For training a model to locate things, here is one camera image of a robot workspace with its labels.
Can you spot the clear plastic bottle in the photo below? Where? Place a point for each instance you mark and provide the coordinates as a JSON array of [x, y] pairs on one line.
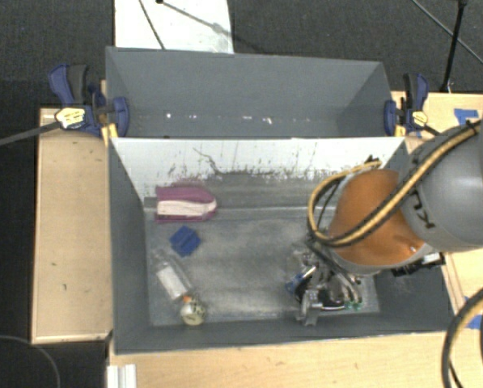
[[170, 277]]

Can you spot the blue square pad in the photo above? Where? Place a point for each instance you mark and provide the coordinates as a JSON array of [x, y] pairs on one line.
[[185, 241]]

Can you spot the black cylinder on white bracket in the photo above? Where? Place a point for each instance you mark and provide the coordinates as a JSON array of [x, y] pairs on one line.
[[411, 269]]

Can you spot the pale wood board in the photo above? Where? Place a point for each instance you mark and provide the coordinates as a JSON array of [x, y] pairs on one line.
[[73, 224]]

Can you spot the white and green ball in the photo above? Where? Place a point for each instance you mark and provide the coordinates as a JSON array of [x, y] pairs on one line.
[[193, 311]]

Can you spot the grey metal bin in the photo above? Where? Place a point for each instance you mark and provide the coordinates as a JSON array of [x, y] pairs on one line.
[[241, 241]]

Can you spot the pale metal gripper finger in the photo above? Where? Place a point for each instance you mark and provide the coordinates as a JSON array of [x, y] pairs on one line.
[[310, 311]]

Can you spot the purple and white stapler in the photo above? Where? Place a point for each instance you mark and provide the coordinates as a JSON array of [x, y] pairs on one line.
[[184, 202]]

